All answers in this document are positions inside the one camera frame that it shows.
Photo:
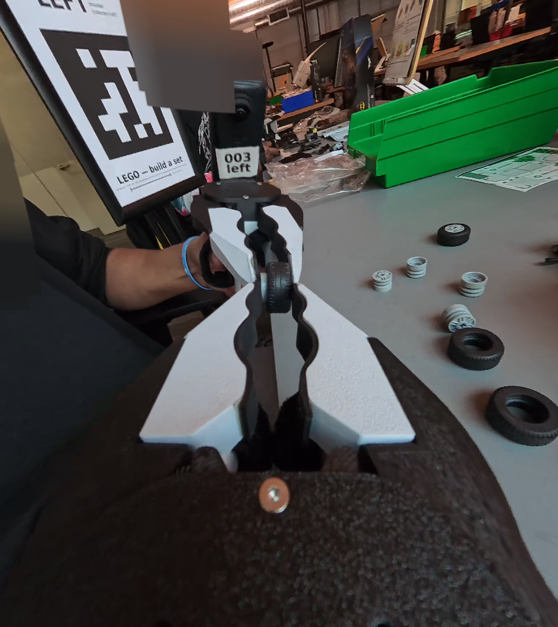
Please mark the black lego wheel grey rim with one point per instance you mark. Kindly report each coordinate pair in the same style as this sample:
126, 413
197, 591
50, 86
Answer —
448, 240
279, 289

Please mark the wooden workbench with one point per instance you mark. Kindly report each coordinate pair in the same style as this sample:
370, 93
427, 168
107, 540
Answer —
504, 46

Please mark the black framed marker sign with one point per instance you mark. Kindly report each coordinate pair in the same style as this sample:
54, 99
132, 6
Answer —
112, 166

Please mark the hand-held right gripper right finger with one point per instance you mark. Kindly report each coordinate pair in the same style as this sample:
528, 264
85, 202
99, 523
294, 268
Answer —
357, 392

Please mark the person's left hand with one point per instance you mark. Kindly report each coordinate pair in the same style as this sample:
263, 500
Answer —
193, 262

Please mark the black rubber lego tire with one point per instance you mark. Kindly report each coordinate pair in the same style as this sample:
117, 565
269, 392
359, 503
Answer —
474, 361
523, 433

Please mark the person's left forearm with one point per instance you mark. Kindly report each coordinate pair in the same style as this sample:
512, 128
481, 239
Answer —
146, 277

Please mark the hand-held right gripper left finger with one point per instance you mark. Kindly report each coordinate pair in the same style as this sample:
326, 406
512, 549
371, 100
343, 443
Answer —
200, 387

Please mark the pile of dark lego parts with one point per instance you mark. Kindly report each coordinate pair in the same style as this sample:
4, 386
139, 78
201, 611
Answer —
308, 142

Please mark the blue wristband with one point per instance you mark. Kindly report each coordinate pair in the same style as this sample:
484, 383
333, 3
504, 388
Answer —
184, 262

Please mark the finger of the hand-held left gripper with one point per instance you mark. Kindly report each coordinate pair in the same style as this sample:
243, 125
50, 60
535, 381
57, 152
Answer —
292, 232
227, 235

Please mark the green plastic bin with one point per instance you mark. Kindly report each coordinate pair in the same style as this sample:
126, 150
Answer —
455, 127

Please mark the blue box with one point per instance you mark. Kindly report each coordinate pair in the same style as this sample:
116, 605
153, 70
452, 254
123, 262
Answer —
298, 104

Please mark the black office chair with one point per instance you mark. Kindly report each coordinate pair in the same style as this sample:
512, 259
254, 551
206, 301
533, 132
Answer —
186, 304

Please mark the green white instruction sheet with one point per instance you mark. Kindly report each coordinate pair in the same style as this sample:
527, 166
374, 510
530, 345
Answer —
519, 169

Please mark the person's black shirt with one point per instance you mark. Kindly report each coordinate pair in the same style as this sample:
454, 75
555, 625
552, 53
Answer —
63, 343

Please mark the dark printed box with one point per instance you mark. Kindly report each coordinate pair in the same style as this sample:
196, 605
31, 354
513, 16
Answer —
359, 63

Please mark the standing instruction board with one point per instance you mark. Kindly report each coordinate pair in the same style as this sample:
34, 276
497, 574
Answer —
408, 41

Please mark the clear plastic bag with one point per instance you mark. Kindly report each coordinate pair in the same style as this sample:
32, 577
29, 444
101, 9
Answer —
318, 179

